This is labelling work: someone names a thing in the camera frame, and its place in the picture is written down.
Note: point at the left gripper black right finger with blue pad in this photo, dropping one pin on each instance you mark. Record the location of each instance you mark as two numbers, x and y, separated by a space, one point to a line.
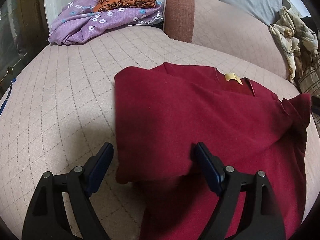
261 216

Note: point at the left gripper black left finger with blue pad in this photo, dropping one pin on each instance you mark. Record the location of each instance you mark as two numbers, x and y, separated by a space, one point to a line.
46 216

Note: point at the dark red shirt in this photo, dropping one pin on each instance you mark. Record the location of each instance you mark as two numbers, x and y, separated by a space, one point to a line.
162 113

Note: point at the beige patterned crumpled cloth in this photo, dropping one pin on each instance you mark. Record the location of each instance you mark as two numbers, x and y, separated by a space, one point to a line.
300 47

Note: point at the wooden glass door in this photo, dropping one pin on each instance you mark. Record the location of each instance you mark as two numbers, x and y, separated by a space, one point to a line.
24 33

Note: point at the purple floral cloth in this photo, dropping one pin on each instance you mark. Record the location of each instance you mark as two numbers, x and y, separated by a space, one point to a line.
77 23

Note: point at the pink brown bolster pillow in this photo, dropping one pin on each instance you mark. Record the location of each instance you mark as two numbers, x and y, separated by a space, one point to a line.
223 27

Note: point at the orange black patterned cloth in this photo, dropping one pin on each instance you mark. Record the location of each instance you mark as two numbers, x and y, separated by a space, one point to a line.
106 5

